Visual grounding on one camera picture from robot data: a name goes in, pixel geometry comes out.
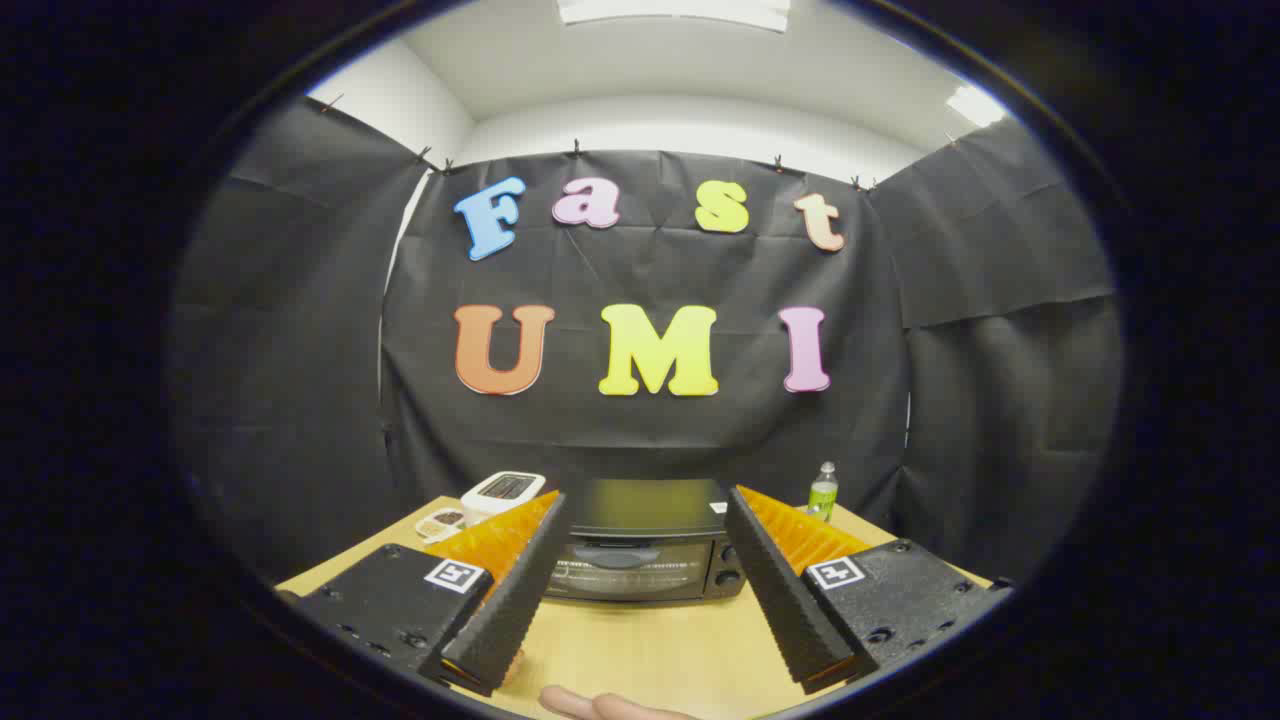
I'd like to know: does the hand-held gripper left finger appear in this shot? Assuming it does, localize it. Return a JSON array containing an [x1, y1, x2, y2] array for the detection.
[[275, 490, 573, 698]]

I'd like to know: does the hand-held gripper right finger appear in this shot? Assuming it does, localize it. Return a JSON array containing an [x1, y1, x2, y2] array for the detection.
[[724, 485, 1016, 696]]

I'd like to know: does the black toaster oven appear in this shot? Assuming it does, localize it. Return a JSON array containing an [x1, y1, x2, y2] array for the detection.
[[543, 478, 751, 606]]

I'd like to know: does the white pop-up toaster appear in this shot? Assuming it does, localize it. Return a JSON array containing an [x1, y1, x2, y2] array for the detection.
[[460, 471, 547, 526]]

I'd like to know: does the small dish with snacks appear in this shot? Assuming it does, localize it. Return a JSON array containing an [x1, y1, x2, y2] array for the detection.
[[415, 508, 466, 546]]

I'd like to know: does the green label plastic bottle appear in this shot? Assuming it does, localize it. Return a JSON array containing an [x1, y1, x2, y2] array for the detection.
[[807, 461, 839, 523]]

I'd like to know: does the black backdrop cloth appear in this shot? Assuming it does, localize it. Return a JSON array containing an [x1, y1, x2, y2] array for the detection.
[[170, 97, 1126, 601]]

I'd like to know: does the small ceiling light panel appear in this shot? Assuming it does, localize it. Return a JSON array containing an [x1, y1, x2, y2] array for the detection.
[[945, 85, 1006, 128]]

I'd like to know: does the long ceiling light panel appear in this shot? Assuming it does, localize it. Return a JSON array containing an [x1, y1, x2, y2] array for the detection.
[[556, 0, 791, 33]]

